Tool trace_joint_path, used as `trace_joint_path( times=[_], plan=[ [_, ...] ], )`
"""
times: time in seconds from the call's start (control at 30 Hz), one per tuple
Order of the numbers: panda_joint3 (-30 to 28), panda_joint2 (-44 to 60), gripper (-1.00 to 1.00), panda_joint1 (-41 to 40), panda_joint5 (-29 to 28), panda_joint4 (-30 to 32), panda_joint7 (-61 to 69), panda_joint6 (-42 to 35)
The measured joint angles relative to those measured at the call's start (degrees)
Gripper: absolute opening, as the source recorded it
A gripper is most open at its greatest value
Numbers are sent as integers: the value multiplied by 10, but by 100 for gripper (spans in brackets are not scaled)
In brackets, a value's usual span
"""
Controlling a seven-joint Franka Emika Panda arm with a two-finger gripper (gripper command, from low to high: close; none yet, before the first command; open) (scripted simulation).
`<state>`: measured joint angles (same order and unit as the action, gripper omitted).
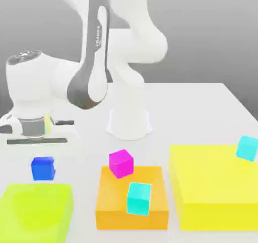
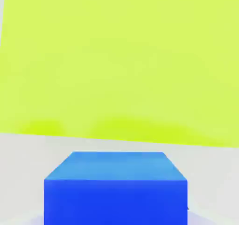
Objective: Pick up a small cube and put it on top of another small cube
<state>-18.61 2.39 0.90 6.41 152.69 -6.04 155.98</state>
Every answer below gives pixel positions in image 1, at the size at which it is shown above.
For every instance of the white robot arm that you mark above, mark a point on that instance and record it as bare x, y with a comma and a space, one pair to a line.
125, 45

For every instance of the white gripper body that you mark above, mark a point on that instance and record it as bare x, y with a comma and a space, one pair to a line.
36, 141

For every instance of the large orange box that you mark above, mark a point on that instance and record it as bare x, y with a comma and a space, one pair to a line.
112, 206

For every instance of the large yellow box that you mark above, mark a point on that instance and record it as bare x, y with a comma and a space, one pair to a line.
211, 178

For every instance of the small light cyan cube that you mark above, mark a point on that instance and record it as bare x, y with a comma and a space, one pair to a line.
247, 148

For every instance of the small turquoise cube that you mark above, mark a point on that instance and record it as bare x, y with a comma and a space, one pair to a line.
139, 199

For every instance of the small magenta cube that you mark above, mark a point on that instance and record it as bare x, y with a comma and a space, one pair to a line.
121, 164

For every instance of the large lime box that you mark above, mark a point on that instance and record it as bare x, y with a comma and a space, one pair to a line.
34, 212

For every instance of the small blue cube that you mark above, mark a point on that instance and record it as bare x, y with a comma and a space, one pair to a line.
42, 169

